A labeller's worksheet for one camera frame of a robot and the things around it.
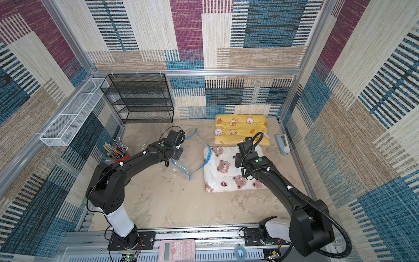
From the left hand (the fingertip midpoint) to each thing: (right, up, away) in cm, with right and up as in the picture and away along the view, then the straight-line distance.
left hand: (175, 149), depth 93 cm
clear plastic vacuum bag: (+11, -3, +8) cm, 14 cm away
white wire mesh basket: (-43, +11, -21) cm, 50 cm away
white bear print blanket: (+25, -14, -2) cm, 29 cm away
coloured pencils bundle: (-34, -2, -2) cm, 34 cm away
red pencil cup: (-28, -4, 0) cm, 28 cm away
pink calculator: (+7, -41, -23) cm, 48 cm away
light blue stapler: (+65, +2, +9) cm, 66 cm away
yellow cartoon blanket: (+34, +12, +18) cm, 41 cm away
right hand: (+39, -6, -7) cm, 40 cm away
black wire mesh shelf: (-26, +32, +15) cm, 44 cm away
